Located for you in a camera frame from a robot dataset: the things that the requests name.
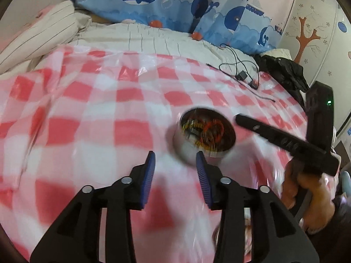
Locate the red checked plastic tablecloth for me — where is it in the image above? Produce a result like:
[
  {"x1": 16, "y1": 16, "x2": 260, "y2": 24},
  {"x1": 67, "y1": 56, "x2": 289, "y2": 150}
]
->
[{"x1": 0, "y1": 46, "x2": 340, "y2": 263}]

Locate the striped cream bedding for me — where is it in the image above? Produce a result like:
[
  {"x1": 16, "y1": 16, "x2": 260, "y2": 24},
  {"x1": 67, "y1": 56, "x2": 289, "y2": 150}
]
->
[{"x1": 0, "y1": 0, "x2": 258, "y2": 73}]

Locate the round metal tin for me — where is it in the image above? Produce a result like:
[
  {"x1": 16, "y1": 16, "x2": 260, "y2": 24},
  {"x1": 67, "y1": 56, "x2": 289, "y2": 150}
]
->
[{"x1": 172, "y1": 107, "x2": 237, "y2": 166}]

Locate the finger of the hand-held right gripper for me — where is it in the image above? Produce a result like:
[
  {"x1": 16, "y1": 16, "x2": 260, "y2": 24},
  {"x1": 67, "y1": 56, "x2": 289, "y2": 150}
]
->
[{"x1": 235, "y1": 114, "x2": 340, "y2": 177}]

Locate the gold chain bracelet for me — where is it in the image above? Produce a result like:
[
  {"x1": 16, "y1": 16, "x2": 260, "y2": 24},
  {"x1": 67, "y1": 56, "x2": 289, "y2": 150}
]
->
[{"x1": 192, "y1": 139, "x2": 220, "y2": 153}]

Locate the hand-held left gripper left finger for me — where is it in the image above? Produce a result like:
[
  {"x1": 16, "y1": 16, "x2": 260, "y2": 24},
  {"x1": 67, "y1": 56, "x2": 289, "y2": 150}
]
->
[{"x1": 30, "y1": 151, "x2": 156, "y2": 263}]

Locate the person's right hand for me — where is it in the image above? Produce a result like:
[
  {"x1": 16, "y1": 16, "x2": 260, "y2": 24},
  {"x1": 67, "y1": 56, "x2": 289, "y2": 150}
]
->
[{"x1": 282, "y1": 160, "x2": 337, "y2": 234}]

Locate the orange tree wall sticker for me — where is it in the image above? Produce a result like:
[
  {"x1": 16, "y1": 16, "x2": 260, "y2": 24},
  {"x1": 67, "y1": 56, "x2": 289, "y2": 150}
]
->
[{"x1": 292, "y1": 16, "x2": 321, "y2": 64}]

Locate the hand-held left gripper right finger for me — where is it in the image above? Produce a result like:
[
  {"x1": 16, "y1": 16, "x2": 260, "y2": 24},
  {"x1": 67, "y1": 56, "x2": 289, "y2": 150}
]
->
[{"x1": 195, "y1": 151, "x2": 320, "y2": 263}]

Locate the blue whale print quilt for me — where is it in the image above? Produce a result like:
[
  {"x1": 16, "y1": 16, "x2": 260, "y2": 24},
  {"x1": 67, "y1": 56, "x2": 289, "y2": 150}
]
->
[{"x1": 73, "y1": 0, "x2": 284, "y2": 57}]

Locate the black plastic bag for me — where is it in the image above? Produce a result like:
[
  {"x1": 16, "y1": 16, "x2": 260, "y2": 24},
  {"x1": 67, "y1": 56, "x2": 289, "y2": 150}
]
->
[{"x1": 255, "y1": 55, "x2": 311, "y2": 102}]

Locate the red cord bracelet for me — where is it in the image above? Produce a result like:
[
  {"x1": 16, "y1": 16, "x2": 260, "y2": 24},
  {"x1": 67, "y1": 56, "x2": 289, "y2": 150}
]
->
[{"x1": 203, "y1": 118, "x2": 225, "y2": 141}]

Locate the black cable with adapters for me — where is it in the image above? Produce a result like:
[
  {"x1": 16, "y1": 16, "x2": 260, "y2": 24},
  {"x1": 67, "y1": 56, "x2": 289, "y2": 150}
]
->
[{"x1": 206, "y1": 44, "x2": 275, "y2": 102}]

